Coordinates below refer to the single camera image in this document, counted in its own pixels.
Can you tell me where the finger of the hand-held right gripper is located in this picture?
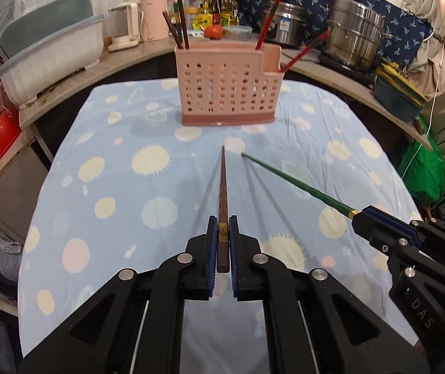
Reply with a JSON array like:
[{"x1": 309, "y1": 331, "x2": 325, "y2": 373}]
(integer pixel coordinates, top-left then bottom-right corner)
[
  {"x1": 352, "y1": 211, "x2": 422, "y2": 256},
  {"x1": 366, "y1": 205, "x2": 445, "y2": 250}
]

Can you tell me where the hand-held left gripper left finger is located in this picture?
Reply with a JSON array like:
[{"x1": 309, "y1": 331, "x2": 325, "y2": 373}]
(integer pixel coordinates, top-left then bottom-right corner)
[{"x1": 19, "y1": 215, "x2": 219, "y2": 374}]

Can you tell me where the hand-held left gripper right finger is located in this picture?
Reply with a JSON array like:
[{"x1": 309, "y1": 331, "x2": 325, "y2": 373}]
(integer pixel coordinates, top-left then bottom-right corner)
[{"x1": 228, "y1": 214, "x2": 431, "y2": 374}]

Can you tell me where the green chopstick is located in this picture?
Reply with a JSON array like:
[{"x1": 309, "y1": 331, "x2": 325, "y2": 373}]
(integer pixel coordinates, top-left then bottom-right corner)
[{"x1": 241, "y1": 153, "x2": 359, "y2": 218}]

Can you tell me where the pink perforated utensil holder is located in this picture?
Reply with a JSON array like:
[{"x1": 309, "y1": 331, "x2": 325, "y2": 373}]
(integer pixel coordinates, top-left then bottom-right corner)
[{"x1": 175, "y1": 45, "x2": 281, "y2": 127}]

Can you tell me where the green plastic bag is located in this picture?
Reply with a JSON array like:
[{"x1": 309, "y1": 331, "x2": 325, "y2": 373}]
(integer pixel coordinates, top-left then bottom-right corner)
[{"x1": 398, "y1": 119, "x2": 445, "y2": 205}]

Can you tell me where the light blue dotted cloth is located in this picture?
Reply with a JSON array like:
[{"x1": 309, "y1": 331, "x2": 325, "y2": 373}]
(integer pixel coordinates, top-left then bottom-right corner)
[{"x1": 17, "y1": 79, "x2": 426, "y2": 374}]

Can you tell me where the black induction cooker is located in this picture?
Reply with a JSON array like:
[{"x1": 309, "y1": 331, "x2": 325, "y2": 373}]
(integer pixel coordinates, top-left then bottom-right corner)
[{"x1": 318, "y1": 52, "x2": 379, "y2": 80}]

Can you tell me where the steel steamer pot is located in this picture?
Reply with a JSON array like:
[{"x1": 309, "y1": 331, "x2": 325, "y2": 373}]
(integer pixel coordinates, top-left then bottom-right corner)
[{"x1": 326, "y1": 0, "x2": 387, "y2": 69}]

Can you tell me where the clear food container green lid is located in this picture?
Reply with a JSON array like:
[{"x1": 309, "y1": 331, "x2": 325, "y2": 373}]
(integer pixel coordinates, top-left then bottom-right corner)
[{"x1": 222, "y1": 24, "x2": 253, "y2": 41}]

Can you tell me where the steel rice cooker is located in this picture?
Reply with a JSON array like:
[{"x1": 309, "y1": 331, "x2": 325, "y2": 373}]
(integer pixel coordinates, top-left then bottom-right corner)
[{"x1": 263, "y1": 2, "x2": 309, "y2": 45}]

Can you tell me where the grey wooden shelf unit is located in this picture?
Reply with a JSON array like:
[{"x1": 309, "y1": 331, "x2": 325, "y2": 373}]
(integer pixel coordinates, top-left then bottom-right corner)
[{"x1": 0, "y1": 39, "x2": 176, "y2": 211}]

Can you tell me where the tin can with yellow lid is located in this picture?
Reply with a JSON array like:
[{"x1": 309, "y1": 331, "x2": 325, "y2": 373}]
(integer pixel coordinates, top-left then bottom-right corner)
[{"x1": 185, "y1": 8, "x2": 202, "y2": 30}]

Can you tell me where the pink electric kettle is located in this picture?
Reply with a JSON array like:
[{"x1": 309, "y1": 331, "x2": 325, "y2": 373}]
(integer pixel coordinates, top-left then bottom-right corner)
[{"x1": 140, "y1": 0, "x2": 176, "y2": 43}]

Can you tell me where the white glass kettle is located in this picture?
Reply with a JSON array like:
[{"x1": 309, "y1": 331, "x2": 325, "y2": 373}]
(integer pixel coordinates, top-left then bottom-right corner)
[{"x1": 108, "y1": 2, "x2": 141, "y2": 52}]

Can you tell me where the yellow cooking oil bottle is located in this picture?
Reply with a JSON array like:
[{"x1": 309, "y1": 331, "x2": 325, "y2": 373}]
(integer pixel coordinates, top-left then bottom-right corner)
[{"x1": 222, "y1": 0, "x2": 239, "y2": 26}]

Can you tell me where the white dish tub with lid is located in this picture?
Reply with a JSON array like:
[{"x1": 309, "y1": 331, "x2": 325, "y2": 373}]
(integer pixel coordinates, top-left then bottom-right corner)
[{"x1": 0, "y1": 0, "x2": 105, "y2": 106}]

